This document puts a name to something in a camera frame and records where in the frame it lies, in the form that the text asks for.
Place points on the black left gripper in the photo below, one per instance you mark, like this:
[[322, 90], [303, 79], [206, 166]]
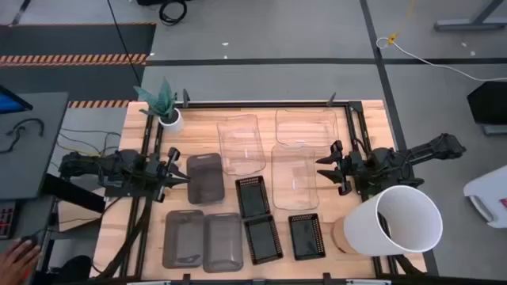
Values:
[[160, 174]]

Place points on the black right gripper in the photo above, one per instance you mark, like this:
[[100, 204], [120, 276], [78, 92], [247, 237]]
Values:
[[346, 166]]

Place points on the smoked grey plastic basket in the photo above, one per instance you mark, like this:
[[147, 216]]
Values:
[[183, 239], [223, 243], [206, 180]]

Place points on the clear plastic basket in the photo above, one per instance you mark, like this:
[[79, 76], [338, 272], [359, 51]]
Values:
[[307, 128], [241, 146], [295, 178]]

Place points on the black mesh basket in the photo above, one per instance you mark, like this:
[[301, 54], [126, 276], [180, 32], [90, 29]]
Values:
[[307, 236], [252, 198], [262, 239]]

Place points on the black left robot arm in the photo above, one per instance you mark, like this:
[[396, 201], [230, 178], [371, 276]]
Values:
[[119, 166]]

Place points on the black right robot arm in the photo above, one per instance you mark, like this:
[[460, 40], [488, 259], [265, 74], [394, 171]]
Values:
[[435, 147]]

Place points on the white plant pot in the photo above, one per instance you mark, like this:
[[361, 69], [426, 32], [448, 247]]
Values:
[[174, 124]]

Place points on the round wooden lamp base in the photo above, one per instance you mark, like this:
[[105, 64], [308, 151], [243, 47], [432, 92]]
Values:
[[338, 237]]

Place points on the green artificial plant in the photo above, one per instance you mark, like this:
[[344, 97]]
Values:
[[162, 103]]

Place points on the white cylindrical bin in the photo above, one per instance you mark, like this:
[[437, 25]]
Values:
[[408, 221]]

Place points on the black desk beam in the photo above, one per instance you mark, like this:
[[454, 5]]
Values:
[[75, 194]]

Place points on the short orange black hazard tape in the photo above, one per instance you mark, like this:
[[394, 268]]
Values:
[[99, 103]]

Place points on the person's leg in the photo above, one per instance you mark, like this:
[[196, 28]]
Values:
[[73, 271]]

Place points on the grey desk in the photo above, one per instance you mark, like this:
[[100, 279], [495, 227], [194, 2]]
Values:
[[35, 166]]

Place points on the long orange black hazard tape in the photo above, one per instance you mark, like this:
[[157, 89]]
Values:
[[71, 59]]

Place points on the white plastic object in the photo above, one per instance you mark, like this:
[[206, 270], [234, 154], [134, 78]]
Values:
[[491, 190]]

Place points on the black floor mat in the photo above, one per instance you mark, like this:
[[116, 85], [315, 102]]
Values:
[[79, 39]]

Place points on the black box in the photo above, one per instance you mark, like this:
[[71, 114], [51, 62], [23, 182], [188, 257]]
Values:
[[489, 103]]

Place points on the black keyboard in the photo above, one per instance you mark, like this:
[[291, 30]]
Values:
[[6, 219]]

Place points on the computer monitor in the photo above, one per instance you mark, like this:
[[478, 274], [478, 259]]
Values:
[[12, 103]]

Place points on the person's hand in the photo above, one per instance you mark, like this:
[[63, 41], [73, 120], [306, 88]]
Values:
[[16, 263]]

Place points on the grey metal table foot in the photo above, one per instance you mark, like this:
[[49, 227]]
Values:
[[467, 25]]

